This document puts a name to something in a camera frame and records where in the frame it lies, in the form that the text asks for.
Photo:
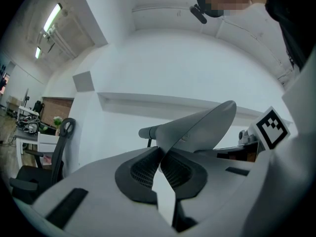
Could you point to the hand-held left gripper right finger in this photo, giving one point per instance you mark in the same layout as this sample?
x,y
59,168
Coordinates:
x,y
212,181

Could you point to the ceiling tube light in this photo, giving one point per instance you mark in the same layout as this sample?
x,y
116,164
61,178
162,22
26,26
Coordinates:
x,y
52,17
37,52

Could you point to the grey wall panel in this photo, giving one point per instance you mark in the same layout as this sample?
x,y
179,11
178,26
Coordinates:
x,y
83,81

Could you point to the black office chair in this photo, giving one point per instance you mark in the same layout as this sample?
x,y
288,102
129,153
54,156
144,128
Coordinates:
x,y
56,157

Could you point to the right hand-held gripper camera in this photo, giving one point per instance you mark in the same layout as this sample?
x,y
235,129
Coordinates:
x,y
247,136

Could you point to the person's black clothing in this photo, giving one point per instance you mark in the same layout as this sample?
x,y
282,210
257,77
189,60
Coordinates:
x,y
291,21

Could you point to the white table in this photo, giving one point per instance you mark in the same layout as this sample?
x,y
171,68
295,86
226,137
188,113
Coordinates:
x,y
164,201

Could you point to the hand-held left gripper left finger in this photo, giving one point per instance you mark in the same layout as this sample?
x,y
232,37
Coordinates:
x,y
103,196

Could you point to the green potted plant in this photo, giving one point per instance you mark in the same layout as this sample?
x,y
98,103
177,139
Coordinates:
x,y
57,121

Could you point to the black standing fan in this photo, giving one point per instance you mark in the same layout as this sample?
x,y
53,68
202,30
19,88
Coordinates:
x,y
26,97

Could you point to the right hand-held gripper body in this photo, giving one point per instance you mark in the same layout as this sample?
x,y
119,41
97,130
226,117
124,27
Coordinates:
x,y
271,130

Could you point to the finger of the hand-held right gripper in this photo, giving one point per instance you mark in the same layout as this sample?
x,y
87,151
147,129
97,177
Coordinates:
x,y
212,153

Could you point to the white drawer desk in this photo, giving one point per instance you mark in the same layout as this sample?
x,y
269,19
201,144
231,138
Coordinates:
x,y
47,142

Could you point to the black head camera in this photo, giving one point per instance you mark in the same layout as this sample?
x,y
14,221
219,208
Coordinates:
x,y
198,13

